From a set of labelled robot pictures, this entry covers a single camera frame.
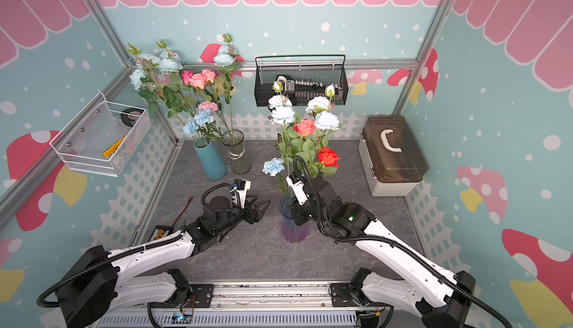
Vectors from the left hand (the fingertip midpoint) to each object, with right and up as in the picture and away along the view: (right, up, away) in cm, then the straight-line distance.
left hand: (265, 203), depth 80 cm
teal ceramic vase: (-25, +15, +17) cm, 34 cm away
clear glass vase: (-16, +25, +17) cm, 34 cm away
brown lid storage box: (+54, +15, +17) cm, 58 cm away
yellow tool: (-49, +18, -10) cm, 53 cm away
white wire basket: (-58, +23, -2) cm, 62 cm away
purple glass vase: (+10, -12, +3) cm, 16 cm away
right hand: (+9, +2, -10) cm, 13 cm away
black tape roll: (-50, +30, +1) cm, 58 cm away
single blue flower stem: (+4, +14, -13) cm, 19 cm away
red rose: (+21, +16, -12) cm, 29 cm away
